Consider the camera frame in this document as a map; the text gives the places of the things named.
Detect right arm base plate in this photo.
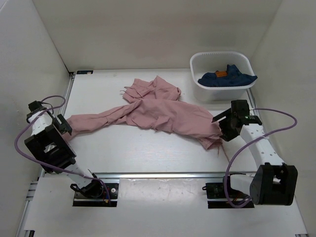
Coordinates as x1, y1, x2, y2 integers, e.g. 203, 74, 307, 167
202, 183, 249, 209

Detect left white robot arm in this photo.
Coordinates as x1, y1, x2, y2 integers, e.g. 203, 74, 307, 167
24, 101, 106, 198

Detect pink trousers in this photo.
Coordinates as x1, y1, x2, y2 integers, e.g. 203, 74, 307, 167
63, 76, 223, 150

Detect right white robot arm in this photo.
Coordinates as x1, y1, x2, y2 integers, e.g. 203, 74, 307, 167
212, 100, 298, 208

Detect white plastic basket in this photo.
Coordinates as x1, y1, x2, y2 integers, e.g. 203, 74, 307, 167
190, 51, 258, 102

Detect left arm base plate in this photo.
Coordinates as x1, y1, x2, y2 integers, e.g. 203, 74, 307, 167
70, 180, 119, 207

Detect dark blue trousers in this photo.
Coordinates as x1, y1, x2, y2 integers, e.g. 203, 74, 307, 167
198, 65, 258, 87

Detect black corner label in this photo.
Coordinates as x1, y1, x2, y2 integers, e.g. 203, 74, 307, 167
76, 70, 94, 75

